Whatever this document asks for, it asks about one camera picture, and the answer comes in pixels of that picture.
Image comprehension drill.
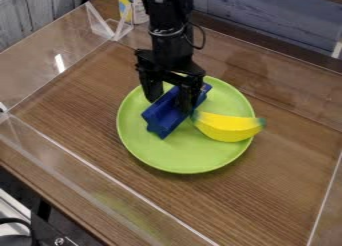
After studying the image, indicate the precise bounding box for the blue plastic block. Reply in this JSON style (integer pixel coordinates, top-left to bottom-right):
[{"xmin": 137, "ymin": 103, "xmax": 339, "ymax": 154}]
[{"xmin": 140, "ymin": 82, "xmax": 213, "ymax": 140}]

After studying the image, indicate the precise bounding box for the clear acrylic enclosure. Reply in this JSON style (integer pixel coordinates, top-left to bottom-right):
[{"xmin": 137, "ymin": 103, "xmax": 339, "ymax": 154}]
[{"xmin": 0, "ymin": 2, "xmax": 342, "ymax": 246}]

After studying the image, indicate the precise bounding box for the black cable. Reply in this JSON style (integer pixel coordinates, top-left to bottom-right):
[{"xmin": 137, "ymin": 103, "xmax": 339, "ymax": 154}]
[{"xmin": 0, "ymin": 217, "xmax": 34, "ymax": 246}]

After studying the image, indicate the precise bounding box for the yellow toy banana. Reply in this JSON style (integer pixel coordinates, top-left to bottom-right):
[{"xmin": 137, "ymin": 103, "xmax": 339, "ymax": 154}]
[{"xmin": 190, "ymin": 111, "xmax": 265, "ymax": 142}]

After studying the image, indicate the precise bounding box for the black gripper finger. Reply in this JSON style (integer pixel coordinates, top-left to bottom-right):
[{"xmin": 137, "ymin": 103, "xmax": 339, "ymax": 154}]
[
  {"xmin": 176, "ymin": 75, "xmax": 202, "ymax": 114},
  {"xmin": 136, "ymin": 66, "xmax": 164, "ymax": 103}
]

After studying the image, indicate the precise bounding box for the green plate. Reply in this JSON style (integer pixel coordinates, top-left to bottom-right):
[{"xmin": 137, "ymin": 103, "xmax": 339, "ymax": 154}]
[{"xmin": 116, "ymin": 76, "xmax": 255, "ymax": 174}]

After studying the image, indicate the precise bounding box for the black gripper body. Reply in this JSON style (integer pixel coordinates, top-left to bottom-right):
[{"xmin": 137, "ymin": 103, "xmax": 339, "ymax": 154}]
[{"xmin": 134, "ymin": 29, "xmax": 204, "ymax": 85}]

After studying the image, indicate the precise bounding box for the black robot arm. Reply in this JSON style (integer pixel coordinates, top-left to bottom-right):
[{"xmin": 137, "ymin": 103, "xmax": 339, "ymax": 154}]
[{"xmin": 134, "ymin": 0, "xmax": 205, "ymax": 114}]

